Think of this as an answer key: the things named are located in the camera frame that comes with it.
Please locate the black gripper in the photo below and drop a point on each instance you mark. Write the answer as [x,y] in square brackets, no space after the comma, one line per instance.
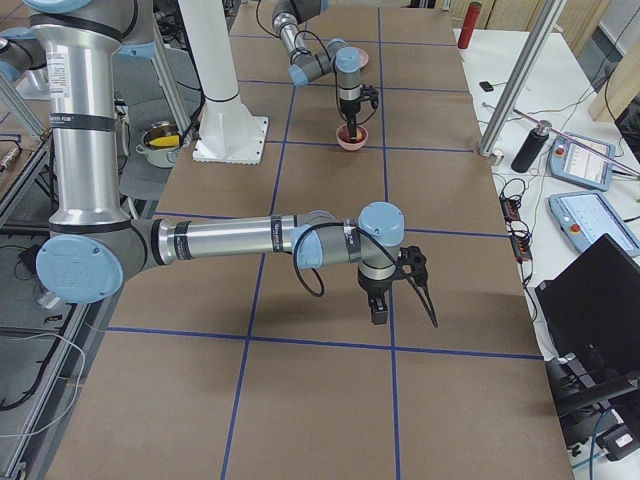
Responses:
[350,108]
[375,288]

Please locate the red apple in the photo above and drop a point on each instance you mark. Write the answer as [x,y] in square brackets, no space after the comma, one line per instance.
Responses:
[345,135]

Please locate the pink bowl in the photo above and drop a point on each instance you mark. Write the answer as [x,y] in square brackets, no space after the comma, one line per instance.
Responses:
[352,147]

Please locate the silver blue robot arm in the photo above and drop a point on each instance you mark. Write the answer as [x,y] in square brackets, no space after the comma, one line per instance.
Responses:
[310,58]
[95,245]

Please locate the pink plate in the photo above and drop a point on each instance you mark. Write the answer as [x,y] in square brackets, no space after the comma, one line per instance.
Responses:
[364,57]

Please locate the metal rod stand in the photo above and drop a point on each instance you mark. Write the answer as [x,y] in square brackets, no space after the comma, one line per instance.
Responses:
[568,138]

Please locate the small black square device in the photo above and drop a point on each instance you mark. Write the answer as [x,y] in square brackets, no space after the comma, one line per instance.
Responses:
[486,86]

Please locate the red cylinder bottle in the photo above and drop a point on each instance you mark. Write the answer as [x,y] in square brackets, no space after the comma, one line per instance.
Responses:
[469,23]

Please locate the black orange usb hub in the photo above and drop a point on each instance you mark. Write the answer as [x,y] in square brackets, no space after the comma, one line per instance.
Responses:
[510,209]

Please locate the black water bottle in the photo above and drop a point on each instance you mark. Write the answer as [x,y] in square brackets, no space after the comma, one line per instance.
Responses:
[531,147]

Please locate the white pot with yellow item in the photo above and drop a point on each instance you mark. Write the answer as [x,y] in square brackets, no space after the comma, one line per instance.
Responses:
[160,144]

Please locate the black laptop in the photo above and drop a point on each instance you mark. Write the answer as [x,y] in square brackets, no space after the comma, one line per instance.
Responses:
[595,302]

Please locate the black monitor stand clamp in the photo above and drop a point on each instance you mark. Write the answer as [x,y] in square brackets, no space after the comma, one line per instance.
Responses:
[583,386]

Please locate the far teach pendant tablet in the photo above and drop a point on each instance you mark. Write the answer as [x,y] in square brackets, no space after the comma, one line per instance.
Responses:
[572,163]

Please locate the teach pendant tablet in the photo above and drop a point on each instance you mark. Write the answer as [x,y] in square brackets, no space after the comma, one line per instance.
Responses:
[585,216]
[572,163]

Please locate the near teach pendant tablet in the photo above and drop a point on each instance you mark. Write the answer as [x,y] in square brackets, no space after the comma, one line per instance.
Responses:
[585,216]

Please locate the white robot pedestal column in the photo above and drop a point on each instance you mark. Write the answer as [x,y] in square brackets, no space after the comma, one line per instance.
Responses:
[228,132]

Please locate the aluminium frame post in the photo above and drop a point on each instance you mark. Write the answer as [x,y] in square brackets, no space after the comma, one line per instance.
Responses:
[530,52]

